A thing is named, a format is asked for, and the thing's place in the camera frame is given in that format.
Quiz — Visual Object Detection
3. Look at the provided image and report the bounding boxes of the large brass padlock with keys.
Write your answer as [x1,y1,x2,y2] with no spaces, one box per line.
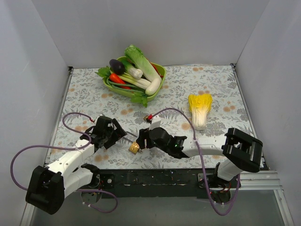
[123,131,140,154]

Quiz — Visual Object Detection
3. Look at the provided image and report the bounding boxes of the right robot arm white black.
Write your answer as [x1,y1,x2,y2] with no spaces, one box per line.
[136,127,263,187]

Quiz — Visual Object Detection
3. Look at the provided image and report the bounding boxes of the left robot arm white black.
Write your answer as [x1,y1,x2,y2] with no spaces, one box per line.
[25,116,127,215]

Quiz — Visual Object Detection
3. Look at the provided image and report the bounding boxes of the green celery leaves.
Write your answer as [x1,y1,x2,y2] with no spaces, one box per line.
[131,92,148,108]

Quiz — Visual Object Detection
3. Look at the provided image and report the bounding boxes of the green long beans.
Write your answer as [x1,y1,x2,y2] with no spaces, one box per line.
[106,79,145,94]

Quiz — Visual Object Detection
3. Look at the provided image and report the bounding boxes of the red orange pepper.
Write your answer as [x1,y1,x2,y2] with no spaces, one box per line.
[109,73,131,89]

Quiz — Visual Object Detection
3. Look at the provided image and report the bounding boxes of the white radish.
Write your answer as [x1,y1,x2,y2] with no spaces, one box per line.
[145,78,161,96]

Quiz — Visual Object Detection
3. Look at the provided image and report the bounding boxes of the white green leek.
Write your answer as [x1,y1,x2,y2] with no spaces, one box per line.
[121,60,143,79]

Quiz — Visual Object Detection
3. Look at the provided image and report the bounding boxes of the yellow napa cabbage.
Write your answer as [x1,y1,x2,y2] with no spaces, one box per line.
[188,94,213,130]

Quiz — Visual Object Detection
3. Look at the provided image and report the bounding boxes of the floral table mat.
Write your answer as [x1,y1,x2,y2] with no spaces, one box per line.
[47,64,254,170]

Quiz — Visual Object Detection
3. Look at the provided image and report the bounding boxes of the purple eggplant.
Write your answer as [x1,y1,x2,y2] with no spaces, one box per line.
[109,59,126,75]

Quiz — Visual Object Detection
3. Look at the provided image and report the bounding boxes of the green napa cabbage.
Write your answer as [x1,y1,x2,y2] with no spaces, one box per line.
[124,45,161,82]

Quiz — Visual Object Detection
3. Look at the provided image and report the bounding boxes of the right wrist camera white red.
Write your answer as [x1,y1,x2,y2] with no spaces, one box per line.
[149,115,161,130]

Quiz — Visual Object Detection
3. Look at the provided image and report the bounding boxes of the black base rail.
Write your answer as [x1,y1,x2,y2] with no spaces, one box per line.
[79,162,236,201]

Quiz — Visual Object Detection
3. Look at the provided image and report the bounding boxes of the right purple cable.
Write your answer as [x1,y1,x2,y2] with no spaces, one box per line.
[150,107,241,217]

